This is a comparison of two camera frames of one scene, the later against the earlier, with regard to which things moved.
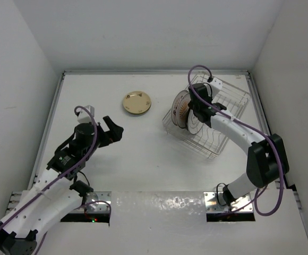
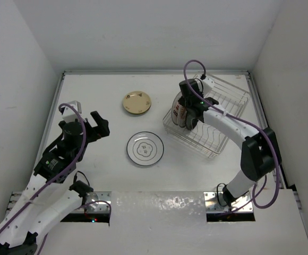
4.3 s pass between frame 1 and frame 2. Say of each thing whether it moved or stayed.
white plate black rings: moved
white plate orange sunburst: stayed
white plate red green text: stayed
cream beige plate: stayed
